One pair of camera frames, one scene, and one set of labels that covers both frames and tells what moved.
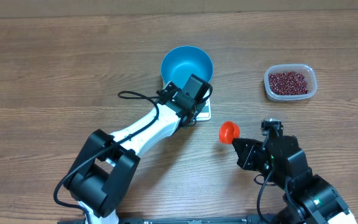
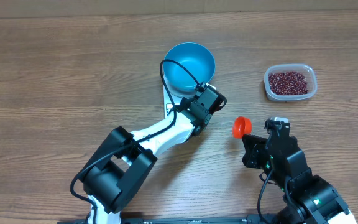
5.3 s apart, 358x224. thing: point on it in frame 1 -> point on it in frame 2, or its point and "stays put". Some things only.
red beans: x=288 y=83 stays put
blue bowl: x=179 y=63 stays put
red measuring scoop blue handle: x=229 y=130 -> x=241 y=126
